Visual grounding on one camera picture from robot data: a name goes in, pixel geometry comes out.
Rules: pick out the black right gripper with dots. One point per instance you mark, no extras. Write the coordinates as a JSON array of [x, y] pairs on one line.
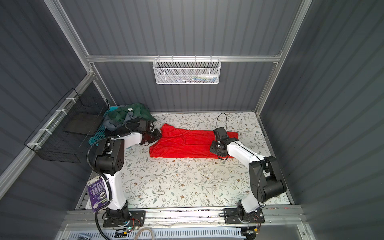
[[212, 148]]

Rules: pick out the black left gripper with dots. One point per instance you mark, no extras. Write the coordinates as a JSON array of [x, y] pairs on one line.
[[158, 136]]

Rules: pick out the red t shirt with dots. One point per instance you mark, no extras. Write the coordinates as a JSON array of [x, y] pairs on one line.
[[181, 143]]

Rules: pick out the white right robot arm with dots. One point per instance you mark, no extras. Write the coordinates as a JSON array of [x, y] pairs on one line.
[[266, 178]]

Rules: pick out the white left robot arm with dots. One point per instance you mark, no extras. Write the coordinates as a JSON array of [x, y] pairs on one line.
[[106, 158]]

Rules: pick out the black t shirt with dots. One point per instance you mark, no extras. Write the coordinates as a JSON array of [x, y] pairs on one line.
[[127, 128]]

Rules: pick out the green t shirt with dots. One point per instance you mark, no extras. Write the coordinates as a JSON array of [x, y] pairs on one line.
[[139, 110]]

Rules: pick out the grey t shirt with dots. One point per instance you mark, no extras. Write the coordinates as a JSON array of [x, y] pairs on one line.
[[115, 120]]

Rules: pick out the teal plastic laundry basket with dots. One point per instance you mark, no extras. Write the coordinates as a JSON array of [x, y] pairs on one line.
[[101, 132]]

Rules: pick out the purple booklet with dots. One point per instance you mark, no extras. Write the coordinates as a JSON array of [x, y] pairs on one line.
[[98, 193]]

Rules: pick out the white wire mesh basket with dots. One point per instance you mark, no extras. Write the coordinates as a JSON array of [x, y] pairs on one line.
[[195, 72]]

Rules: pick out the black wire mesh basket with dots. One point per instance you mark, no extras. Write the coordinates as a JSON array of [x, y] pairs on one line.
[[64, 136]]

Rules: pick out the white slotted cable duct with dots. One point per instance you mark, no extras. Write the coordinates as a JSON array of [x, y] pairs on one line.
[[179, 234]]

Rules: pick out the aluminium horizontal frame bar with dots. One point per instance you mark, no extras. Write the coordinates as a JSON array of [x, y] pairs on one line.
[[183, 58]]

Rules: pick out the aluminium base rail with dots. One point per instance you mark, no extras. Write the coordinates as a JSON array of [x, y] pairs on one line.
[[194, 217]]

